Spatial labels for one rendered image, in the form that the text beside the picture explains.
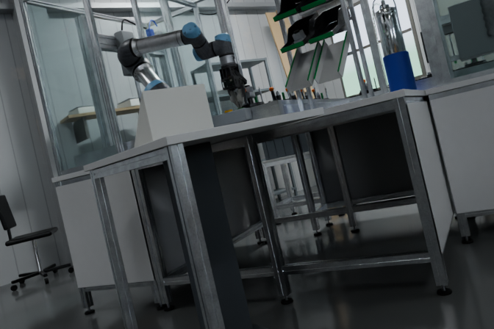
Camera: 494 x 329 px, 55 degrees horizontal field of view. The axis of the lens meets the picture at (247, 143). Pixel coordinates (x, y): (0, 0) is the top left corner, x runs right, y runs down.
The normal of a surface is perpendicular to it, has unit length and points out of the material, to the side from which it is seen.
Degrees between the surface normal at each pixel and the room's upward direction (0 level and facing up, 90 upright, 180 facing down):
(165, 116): 90
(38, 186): 90
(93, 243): 90
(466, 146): 90
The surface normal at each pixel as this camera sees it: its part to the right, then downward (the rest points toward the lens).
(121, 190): -0.44, 0.09
